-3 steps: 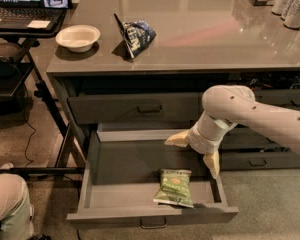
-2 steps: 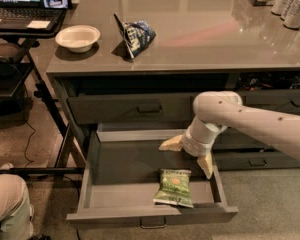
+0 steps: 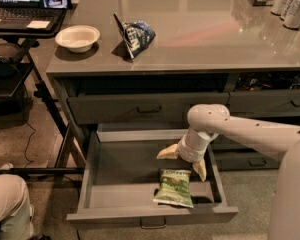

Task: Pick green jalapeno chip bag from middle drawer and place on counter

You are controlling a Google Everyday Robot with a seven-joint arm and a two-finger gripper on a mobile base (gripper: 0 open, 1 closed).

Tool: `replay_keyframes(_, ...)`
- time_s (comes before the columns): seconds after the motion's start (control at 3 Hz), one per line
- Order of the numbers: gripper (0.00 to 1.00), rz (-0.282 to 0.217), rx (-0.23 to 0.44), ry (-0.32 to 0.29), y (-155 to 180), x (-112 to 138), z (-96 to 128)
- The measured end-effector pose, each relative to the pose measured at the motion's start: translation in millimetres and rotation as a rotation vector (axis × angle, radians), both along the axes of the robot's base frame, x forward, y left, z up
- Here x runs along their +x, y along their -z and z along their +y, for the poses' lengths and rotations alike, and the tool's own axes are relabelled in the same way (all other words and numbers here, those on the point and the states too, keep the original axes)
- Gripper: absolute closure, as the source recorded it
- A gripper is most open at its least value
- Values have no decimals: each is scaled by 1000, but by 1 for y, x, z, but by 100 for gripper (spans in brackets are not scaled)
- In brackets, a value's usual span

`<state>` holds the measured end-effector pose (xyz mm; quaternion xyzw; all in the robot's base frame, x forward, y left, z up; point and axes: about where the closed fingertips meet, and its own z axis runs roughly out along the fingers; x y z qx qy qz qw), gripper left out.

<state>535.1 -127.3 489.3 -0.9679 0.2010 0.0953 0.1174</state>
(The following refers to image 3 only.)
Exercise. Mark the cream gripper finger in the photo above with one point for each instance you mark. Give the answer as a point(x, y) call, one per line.
point(200, 169)
point(168, 153)

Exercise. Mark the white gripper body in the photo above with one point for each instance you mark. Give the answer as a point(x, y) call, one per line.
point(189, 152)

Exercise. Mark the green jalapeno chip bag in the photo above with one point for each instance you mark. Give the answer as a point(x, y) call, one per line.
point(174, 188)

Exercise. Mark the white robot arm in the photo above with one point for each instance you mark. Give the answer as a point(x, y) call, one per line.
point(278, 141)

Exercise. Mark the grey bottom right drawer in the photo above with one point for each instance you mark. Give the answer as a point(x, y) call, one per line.
point(235, 161)

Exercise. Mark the grey middle right drawer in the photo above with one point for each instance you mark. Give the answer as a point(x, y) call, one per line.
point(224, 143)

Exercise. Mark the grey top left drawer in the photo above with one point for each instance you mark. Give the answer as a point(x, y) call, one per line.
point(124, 108)

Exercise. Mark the open grey middle drawer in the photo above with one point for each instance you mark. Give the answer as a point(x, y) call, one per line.
point(121, 178)

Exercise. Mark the grey counter cabinet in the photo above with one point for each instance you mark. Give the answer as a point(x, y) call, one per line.
point(215, 46)

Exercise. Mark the grey top right drawer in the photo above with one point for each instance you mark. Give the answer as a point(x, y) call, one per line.
point(265, 103)

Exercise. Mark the blue crumpled chip bag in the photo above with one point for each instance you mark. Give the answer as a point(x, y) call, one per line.
point(137, 35)

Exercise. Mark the black laptop stand cart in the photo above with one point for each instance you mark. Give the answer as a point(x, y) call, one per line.
point(15, 55)

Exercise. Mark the white paper bowl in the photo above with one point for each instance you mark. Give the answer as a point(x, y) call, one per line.
point(78, 39)

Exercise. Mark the white can right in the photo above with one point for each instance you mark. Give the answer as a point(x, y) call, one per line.
point(292, 19)

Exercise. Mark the black smartphone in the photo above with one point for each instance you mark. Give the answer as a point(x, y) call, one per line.
point(56, 4)

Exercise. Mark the black laptop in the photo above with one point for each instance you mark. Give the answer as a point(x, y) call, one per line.
point(28, 16)

